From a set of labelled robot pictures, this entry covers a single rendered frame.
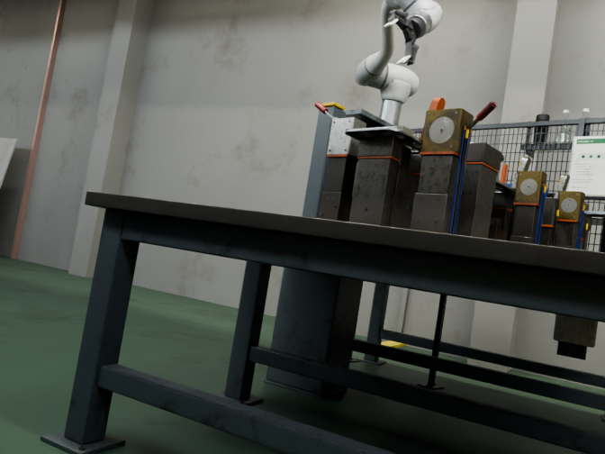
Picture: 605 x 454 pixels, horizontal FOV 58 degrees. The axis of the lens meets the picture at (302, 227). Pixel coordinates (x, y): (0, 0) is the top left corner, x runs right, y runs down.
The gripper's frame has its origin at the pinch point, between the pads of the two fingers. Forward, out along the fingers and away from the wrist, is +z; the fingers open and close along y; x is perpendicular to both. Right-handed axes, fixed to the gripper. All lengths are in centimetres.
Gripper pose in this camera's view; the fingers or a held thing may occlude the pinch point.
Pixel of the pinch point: (394, 44)
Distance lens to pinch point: 205.0
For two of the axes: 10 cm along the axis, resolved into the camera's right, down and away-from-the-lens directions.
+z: -5.0, 5.4, -6.7
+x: 7.7, -0.8, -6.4
